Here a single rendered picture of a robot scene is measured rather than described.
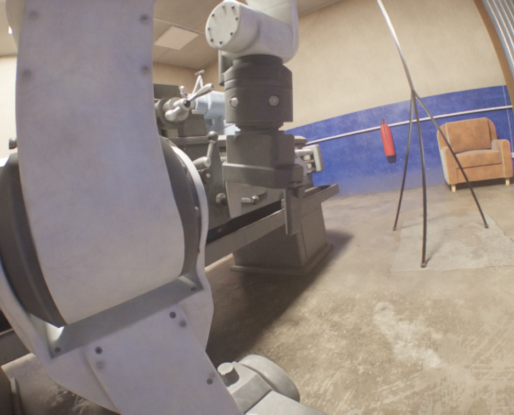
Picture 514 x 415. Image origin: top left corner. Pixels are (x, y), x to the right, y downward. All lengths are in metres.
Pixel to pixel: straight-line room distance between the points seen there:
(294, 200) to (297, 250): 1.23
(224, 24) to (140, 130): 0.18
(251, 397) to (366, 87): 4.26
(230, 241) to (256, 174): 0.57
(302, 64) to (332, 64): 0.56
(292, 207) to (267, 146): 0.08
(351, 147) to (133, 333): 4.27
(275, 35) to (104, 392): 0.43
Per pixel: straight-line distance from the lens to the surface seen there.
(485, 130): 3.96
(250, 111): 0.30
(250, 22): 0.31
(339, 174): 4.46
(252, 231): 0.96
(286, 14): 0.39
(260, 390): 0.62
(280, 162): 0.31
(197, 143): 0.82
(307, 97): 4.69
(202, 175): 0.75
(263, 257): 1.70
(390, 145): 4.07
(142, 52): 0.21
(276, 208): 1.50
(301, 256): 1.56
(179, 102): 0.71
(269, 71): 0.31
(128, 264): 0.18
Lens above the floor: 0.63
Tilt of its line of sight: 7 degrees down
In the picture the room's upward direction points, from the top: 12 degrees counter-clockwise
